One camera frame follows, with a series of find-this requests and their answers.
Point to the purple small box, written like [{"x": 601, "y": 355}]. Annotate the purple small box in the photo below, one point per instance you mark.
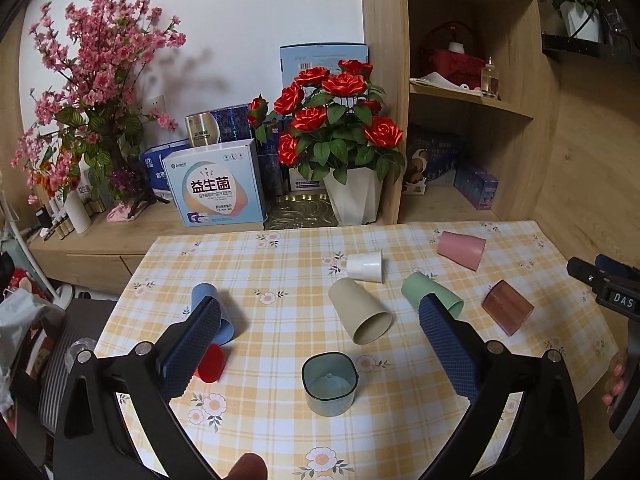
[{"x": 478, "y": 186}]

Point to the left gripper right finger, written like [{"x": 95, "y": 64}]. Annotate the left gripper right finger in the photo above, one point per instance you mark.
[{"x": 453, "y": 345}]

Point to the light blue flat box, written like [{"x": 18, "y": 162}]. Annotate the light blue flat box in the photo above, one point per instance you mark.
[{"x": 297, "y": 57}]

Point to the blue plastic cup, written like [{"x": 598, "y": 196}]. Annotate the blue plastic cup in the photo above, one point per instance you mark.
[{"x": 206, "y": 292}]

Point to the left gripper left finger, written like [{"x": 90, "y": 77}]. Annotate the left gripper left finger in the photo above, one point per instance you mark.
[{"x": 181, "y": 348}]

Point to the blue tissue package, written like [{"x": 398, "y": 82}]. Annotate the blue tissue package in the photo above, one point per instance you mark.
[{"x": 152, "y": 160}]

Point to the red rose bouquet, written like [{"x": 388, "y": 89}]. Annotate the red rose bouquet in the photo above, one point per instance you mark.
[{"x": 331, "y": 123}]

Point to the probiotics white box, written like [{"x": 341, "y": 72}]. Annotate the probiotics white box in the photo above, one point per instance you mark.
[{"x": 216, "y": 185}]

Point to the red plastic cup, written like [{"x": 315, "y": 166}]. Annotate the red plastic cup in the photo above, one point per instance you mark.
[{"x": 212, "y": 364}]

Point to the grey-blue transparent cup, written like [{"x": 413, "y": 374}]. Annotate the grey-blue transparent cup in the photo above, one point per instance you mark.
[{"x": 330, "y": 381}]

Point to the dark blue patterned box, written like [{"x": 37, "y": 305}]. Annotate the dark blue patterned box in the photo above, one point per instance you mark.
[{"x": 232, "y": 123}]

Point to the dark biscuit box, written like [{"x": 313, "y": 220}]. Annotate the dark biscuit box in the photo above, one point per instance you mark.
[{"x": 430, "y": 162}]

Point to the person's right hand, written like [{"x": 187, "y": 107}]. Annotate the person's right hand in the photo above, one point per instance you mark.
[{"x": 615, "y": 382}]

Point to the gold ornate tray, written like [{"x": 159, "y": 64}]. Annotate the gold ornate tray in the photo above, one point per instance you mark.
[{"x": 300, "y": 210}]

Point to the beige plastic cup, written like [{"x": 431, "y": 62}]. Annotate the beige plastic cup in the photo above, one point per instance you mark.
[{"x": 363, "y": 316}]

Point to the glass perfume bottle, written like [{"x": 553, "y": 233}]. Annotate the glass perfume bottle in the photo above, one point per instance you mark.
[{"x": 489, "y": 79}]

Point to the green plastic cup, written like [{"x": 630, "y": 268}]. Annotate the green plastic cup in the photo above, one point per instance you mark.
[{"x": 418, "y": 285}]

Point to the pink plastic cup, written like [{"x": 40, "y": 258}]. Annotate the pink plastic cup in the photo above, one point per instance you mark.
[{"x": 463, "y": 249}]

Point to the person's left hand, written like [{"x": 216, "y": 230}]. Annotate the person's left hand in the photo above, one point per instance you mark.
[{"x": 249, "y": 466}]

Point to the wooden shelf unit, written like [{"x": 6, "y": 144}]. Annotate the wooden shelf unit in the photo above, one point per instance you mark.
[{"x": 510, "y": 137}]

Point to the white plastic cup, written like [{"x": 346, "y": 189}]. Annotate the white plastic cup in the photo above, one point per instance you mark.
[{"x": 366, "y": 266}]

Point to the white faceted flower pot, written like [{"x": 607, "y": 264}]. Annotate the white faceted flower pot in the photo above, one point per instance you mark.
[{"x": 356, "y": 202}]

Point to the yellow plaid tablecloth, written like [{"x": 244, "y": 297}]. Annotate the yellow plaid tablecloth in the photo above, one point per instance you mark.
[{"x": 276, "y": 290}]

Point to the low wooden cabinet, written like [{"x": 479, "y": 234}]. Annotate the low wooden cabinet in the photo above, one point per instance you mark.
[{"x": 107, "y": 254}]

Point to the pink blossom arrangement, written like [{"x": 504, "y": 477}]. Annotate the pink blossom arrangement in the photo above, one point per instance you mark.
[{"x": 90, "y": 120}]

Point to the red basket on shelf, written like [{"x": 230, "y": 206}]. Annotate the red basket on shelf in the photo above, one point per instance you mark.
[{"x": 457, "y": 54}]

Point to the brown transparent cup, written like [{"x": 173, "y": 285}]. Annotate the brown transparent cup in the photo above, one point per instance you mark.
[{"x": 507, "y": 307}]

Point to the white slim vase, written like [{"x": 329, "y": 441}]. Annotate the white slim vase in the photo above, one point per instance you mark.
[{"x": 76, "y": 211}]

